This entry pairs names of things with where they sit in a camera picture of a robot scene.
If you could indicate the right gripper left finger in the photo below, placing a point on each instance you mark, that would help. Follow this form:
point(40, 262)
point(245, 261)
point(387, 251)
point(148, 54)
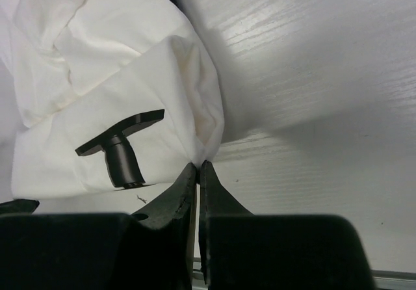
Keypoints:
point(176, 204)

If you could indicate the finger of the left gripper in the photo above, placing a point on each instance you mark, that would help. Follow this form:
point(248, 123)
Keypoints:
point(19, 206)

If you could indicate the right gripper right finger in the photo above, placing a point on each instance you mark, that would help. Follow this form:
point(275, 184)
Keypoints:
point(215, 199)

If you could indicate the white t shirt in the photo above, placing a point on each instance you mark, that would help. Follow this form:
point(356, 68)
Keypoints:
point(112, 93)

